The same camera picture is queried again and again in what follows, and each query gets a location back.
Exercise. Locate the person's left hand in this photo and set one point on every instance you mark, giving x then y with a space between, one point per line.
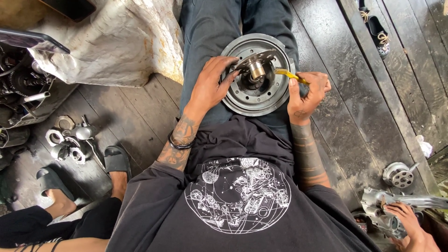
206 87

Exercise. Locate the person's right hand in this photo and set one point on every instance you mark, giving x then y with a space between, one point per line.
308 101

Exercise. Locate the metal clutch plate with shaft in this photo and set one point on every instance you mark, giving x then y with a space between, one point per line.
257 68

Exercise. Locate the round grey metal clutch housing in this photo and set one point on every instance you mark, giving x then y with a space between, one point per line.
259 99

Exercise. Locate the dark grey trousers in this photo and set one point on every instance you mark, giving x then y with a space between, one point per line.
210 35

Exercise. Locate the black wristband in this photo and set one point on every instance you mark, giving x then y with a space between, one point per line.
180 146

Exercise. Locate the black shoe with tan laces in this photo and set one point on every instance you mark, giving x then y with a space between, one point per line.
379 31
364 12

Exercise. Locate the dirty white tarp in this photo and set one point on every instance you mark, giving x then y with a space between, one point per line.
115 42

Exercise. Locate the black slide sandal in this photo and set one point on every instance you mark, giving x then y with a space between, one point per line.
50 180
117 159

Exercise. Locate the silver round pump part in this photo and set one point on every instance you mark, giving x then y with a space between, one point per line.
397 175

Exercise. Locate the silver engine casing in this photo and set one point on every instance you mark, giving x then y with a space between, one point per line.
374 201

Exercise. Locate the white crumpled rag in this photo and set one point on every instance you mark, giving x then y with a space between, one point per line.
425 147

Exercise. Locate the black printed t-shirt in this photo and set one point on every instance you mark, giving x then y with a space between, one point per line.
238 210

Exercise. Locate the thin metal rod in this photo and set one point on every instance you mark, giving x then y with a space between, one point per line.
95 154

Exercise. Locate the silver cylindrical metal part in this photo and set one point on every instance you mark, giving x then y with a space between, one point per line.
82 133

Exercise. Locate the small silver metal fitting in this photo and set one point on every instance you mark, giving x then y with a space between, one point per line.
58 153

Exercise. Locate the chrome metal tube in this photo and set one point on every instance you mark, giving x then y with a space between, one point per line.
36 97

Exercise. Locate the greasy motorcycle engine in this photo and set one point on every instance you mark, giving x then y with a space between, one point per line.
19 80

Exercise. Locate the dark greasy engine cover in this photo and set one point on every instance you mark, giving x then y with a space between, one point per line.
14 137

